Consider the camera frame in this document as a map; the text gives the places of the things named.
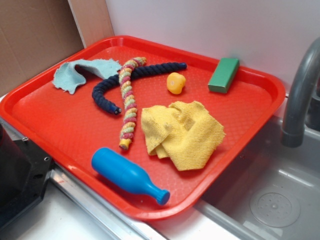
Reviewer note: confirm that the grey sink basin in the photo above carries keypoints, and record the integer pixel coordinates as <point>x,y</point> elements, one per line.
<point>269,191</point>

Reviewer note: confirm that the blue plastic bottle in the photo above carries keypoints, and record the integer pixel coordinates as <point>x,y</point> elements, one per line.
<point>127,175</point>

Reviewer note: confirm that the green wooden block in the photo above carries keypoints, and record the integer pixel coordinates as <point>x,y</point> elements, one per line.
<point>223,75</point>

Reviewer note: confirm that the light blue cloth scrap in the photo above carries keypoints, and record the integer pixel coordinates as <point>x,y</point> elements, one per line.
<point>68,78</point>

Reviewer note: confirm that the yellow cloth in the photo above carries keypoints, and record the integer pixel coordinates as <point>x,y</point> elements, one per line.
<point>185,133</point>

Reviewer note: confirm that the light wooden board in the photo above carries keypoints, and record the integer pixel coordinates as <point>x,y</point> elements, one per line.
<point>92,20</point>

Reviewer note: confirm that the grey faucet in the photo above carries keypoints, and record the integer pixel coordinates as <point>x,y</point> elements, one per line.
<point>303,104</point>

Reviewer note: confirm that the brown cardboard sheet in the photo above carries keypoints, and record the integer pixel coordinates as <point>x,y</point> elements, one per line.
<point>34,36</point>

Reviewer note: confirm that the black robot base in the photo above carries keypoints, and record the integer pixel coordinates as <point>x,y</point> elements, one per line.
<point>25,169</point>

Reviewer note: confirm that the red plastic tray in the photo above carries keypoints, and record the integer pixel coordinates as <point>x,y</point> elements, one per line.
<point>71,128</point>

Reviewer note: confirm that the yellow plastic toy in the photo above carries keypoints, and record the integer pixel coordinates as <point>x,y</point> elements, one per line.
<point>175,83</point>

